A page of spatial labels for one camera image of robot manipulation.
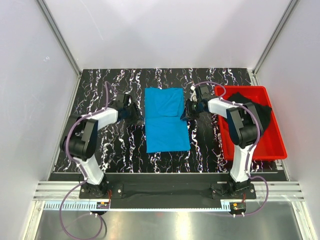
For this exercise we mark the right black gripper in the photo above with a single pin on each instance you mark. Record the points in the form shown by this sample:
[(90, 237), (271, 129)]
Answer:
[(188, 114)]

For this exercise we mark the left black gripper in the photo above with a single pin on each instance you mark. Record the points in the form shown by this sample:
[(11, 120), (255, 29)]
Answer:
[(137, 115)]

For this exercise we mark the blue t-shirt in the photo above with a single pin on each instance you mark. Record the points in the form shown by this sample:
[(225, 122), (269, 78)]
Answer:
[(164, 129)]

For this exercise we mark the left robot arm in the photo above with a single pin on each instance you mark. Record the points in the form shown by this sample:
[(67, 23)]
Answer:
[(80, 139)]

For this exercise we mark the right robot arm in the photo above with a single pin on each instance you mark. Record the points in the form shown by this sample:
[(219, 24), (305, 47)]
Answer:
[(244, 129)]

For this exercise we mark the black t-shirt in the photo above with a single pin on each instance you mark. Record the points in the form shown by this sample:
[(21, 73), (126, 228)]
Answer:
[(263, 111)]

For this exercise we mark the red plastic bin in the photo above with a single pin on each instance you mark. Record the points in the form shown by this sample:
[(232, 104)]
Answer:
[(270, 146)]

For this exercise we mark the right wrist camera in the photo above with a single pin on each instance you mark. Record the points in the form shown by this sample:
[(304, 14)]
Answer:
[(193, 95)]

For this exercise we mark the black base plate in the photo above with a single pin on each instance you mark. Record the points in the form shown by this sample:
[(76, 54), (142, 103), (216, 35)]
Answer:
[(164, 190)]

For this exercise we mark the aluminium rail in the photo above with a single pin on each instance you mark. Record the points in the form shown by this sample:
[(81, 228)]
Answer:
[(62, 196)]

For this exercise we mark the left aluminium frame post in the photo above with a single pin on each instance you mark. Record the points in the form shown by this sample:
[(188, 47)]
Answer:
[(58, 36)]

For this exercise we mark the aluminium frame post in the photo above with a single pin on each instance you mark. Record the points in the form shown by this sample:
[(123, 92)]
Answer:
[(58, 36), (275, 35)]

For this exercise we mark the right aluminium frame post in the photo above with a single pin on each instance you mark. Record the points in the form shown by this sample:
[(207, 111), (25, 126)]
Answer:
[(275, 35)]

